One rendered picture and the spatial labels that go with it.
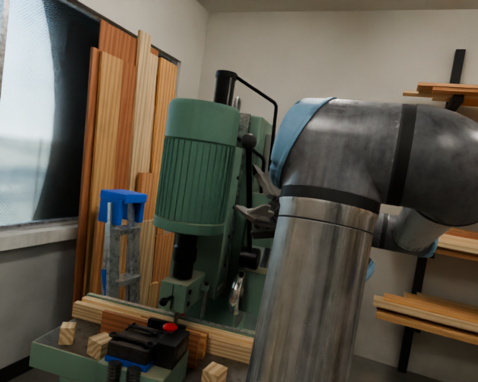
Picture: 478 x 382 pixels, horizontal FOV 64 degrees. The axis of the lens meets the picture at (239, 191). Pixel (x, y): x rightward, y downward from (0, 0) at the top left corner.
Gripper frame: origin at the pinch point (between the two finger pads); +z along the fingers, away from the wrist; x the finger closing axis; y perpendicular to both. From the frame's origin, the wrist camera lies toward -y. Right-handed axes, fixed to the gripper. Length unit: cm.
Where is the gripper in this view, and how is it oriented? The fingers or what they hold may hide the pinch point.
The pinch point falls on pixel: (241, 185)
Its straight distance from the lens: 85.0
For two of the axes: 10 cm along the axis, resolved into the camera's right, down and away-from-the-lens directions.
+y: 6.0, -4.9, -6.3
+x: -2.8, 6.1, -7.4
